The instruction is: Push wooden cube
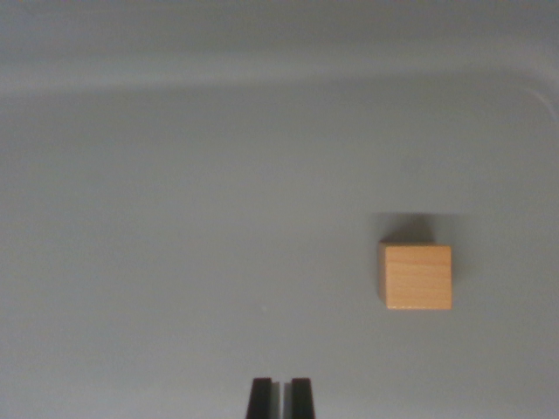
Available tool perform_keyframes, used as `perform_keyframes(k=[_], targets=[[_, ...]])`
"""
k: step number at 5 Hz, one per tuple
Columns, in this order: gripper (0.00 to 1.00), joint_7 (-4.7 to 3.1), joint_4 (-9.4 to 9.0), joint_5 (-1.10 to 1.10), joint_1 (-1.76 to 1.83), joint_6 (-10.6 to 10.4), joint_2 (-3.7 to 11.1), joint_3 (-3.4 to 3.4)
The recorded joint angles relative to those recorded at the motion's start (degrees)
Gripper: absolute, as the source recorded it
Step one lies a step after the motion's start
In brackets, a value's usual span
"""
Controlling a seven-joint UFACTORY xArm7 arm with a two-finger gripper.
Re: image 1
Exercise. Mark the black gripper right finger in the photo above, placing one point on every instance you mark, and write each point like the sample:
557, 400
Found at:
301, 399

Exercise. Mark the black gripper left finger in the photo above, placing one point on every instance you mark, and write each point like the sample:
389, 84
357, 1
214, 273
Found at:
262, 399

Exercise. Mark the wooden cube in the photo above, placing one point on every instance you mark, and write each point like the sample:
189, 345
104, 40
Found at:
417, 277

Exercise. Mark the grey plastic tray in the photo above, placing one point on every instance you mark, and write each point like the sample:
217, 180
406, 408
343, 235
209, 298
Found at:
196, 196

